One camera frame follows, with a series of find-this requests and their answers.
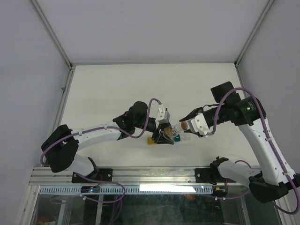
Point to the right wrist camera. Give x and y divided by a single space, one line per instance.
198 125

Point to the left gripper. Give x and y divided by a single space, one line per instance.
162 139

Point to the weekly pill organizer strip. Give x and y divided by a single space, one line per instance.
180 138

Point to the slotted cable duct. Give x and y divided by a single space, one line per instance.
145 189

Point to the clear bottle of yellow pills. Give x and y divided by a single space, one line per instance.
173 130

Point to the aluminium mounting rail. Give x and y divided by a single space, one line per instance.
126 176

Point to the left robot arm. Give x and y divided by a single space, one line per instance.
60 150

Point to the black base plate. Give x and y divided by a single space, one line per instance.
102 174
210 175

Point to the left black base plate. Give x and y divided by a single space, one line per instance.
102 174

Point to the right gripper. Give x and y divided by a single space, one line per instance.
192 114

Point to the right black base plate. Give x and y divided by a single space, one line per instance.
210 175

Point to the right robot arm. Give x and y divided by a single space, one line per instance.
275 177

